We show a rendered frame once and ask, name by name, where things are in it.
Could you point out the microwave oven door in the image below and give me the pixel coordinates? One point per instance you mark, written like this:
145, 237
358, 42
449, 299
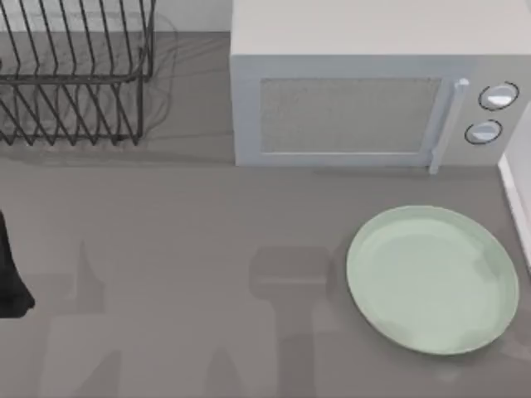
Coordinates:
348, 116

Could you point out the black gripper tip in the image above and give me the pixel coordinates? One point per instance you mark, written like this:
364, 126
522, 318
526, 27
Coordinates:
10, 286

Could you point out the round microwave knob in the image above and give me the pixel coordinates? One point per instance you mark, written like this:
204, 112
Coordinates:
483, 132
498, 96

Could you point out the pale microwave oven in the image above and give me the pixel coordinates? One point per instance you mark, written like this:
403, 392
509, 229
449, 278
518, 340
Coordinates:
357, 37

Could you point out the pale green plate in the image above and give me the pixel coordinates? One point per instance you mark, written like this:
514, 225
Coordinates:
431, 282

